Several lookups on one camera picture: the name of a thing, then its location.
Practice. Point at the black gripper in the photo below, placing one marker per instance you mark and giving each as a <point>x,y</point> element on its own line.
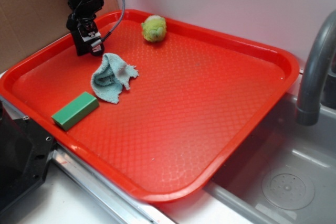
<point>89,35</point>

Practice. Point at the black box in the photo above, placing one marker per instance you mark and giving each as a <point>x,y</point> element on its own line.
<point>82,48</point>

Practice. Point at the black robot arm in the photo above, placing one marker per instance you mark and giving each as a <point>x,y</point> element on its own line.
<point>83,29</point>

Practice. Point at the light blue crumpled cloth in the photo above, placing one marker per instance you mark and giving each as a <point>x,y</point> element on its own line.
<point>112,76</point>

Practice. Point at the green rectangular block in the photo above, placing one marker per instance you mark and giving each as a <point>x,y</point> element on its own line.
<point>75,111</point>

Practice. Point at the grey sink faucet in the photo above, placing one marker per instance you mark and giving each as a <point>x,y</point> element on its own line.
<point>318,81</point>

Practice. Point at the grey plastic sink basin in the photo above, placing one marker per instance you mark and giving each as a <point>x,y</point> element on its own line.
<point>279,142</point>

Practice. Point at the sink drain strainer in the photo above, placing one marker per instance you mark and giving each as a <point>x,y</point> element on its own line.
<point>288,189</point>

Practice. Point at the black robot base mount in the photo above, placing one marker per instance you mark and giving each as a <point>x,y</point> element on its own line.
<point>26,150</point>

